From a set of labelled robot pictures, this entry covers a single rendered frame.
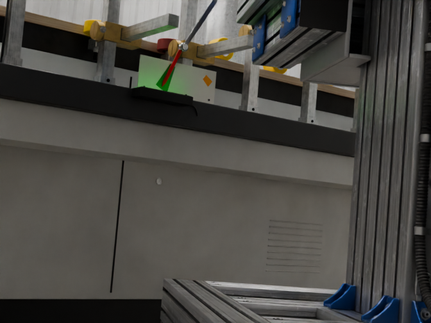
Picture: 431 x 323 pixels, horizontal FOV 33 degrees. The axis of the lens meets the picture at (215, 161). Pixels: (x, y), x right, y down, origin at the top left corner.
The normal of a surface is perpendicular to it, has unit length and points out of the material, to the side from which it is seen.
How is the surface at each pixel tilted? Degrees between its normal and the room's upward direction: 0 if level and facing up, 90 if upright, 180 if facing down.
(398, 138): 90
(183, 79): 90
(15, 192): 90
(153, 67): 90
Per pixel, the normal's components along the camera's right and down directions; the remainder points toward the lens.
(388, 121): -0.98, -0.10
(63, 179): 0.59, -0.01
